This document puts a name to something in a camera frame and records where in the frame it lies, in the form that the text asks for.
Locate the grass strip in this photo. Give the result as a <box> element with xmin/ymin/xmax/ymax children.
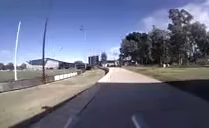
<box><xmin>0</xmin><ymin>68</ymin><xmax>106</xmax><ymax>128</ymax></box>

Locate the dark pole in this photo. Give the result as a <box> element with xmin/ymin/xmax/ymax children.
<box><xmin>41</xmin><ymin>18</ymin><xmax>49</xmax><ymax>84</ymax></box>

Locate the low white barrier fence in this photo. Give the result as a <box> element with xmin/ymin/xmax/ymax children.
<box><xmin>0</xmin><ymin>71</ymin><xmax>79</xmax><ymax>95</ymax></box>

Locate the robot's own part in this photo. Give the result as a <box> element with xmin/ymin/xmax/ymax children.
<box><xmin>63</xmin><ymin>116</ymin><xmax>74</xmax><ymax>128</ymax></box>
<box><xmin>131</xmin><ymin>114</ymin><xmax>141</xmax><ymax>128</ymax></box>

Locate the pale concrete path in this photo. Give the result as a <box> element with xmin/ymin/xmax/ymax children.
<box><xmin>26</xmin><ymin>66</ymin><xmax>209</xmax><ymax>128</ymax></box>

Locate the building with blue roof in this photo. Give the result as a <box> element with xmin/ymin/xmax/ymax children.
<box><xmin>26</xmin><ymin>57</ymin><xmax>88</xmax><ymax>71</ymax></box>

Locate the concrete kerb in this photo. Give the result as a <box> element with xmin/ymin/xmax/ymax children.
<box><xmin>8</xmin><ymin>68</ymin><xmax>110</xmax><ymax>128</ymax></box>

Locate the low building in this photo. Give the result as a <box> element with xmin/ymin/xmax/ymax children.
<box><xmin>105</xmin><ymin>59</ymin><xmax>120</xmax><ymax>68</ymax></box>

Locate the grey-green sports field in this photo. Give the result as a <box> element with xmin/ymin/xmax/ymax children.
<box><xmin>0</xmin><ymin>68</ymin><xmax>83</xmax><ymax>84</ymax></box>

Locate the white pole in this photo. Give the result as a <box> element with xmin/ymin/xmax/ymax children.
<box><xmin>13</xmin><ymin>20</ymin><xmax>22</xmax><ymax>82</ymax></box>

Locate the tall dark building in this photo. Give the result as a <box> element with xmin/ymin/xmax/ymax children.
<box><xmin>87</xmin><ymin>54</ymin><xmax>100</xmax><ymax>67</ymax></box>

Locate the grass field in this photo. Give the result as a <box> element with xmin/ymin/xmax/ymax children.
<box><xmin>123</xmin><ymin>65</ymin><xmax>209</xmax><ymax>104</ymax></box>

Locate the distant row of trees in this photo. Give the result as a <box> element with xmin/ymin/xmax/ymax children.
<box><xmin>0</xmin><ymin>61</ymin><xmax>28</xmax><ymax>72</ymax></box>

